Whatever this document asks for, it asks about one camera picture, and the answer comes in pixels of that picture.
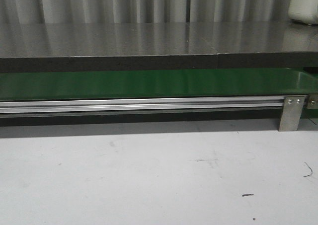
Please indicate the aluminium conveyor side rail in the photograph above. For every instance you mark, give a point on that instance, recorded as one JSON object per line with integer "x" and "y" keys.
{"x": 62, "y": 106}

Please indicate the steel conveyor support bracket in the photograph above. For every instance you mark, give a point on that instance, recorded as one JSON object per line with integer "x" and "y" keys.
{"x": 291, "y": 113}

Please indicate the green conveyor belt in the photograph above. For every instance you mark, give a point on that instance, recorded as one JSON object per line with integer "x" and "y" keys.
{"x": 155, "y": 83}

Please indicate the grey pleated curtain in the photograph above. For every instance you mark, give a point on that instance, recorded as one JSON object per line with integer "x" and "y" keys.
{"x": 140, "y": 11}

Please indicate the grey stone counter slab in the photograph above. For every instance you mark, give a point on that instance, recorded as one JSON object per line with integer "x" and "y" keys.
{"x": 84, "y": 47}

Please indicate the steel conveyor end plate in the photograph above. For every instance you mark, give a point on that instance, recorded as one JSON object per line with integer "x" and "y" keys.
{"x": 312, "y": 101}

